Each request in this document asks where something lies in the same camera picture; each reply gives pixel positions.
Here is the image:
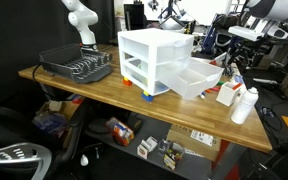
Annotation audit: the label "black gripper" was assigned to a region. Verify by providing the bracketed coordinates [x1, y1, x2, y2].
[233, 39, 257, 58]

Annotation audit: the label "brown cardboard box with label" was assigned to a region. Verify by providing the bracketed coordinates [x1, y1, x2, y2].
[166, 123, 222, 163]

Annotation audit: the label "small white and red box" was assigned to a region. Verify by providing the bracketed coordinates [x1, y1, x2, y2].
[136, 135, 159, 160]

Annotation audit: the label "colourful product box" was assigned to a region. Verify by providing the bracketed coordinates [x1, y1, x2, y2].
[105, 116, 136, 147]

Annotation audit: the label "open cardboard box of clutter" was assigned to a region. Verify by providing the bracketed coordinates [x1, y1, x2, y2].
[33, 94, 85, 149]

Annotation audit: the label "blue tape pieces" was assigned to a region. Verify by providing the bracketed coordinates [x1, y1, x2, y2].
[233, 74, 245, 84]

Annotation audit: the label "translucent white pulled-out drawer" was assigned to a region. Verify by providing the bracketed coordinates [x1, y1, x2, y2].
[157, 57, 225, 100]

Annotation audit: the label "pink marker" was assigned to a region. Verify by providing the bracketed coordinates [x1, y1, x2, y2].
[205, 87, 222, 94]

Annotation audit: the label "white spray bottle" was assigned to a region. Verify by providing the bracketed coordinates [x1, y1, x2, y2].
[230, 86, 260, 125]

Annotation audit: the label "white plastic drawer cabinet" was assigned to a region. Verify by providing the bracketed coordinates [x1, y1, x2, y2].
[117, 27, 195, 97]

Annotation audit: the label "blue and yellow toy block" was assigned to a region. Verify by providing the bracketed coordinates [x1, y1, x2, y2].
[141, 90, 155, 103]

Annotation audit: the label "black computer monitor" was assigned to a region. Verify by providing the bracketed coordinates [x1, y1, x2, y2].
[123, 3, 148, 31]

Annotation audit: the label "red table leg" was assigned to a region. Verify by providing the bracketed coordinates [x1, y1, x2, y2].
[212, 139, 242, 180]

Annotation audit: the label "orange toy block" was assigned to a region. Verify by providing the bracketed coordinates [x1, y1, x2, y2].
[122, 76, 134, 87]

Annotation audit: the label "grey lower table shelf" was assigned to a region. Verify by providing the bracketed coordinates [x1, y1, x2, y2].
[83, 112, 248, 180]

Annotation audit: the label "clear container of small items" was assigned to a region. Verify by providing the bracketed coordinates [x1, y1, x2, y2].
[157, 139, 186, 172]

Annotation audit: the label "dark grey dish rack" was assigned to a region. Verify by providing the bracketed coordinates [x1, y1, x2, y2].
[38, 43, 114, 84]

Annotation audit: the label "small white floor object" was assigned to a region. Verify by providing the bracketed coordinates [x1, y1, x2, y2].
[79, 153, 90, 167]

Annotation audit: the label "blue plastic bag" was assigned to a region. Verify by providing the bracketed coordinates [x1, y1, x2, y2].
[33, 112, 68, 136]

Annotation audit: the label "black and grey office chair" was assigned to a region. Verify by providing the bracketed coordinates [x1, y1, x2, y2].
[0, 103, 89, 180]

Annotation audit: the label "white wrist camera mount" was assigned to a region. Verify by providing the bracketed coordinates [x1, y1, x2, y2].
[227, 25, 265, 43]

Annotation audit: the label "blue frame stand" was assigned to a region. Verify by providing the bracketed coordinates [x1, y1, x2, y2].
[201, 22, 245, 77]

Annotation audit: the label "black floor cables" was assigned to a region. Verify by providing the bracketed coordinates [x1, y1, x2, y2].
[257, 105, 284, 141]

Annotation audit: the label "black power cable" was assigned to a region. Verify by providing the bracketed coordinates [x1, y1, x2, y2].
[31, 63, 44, 83]

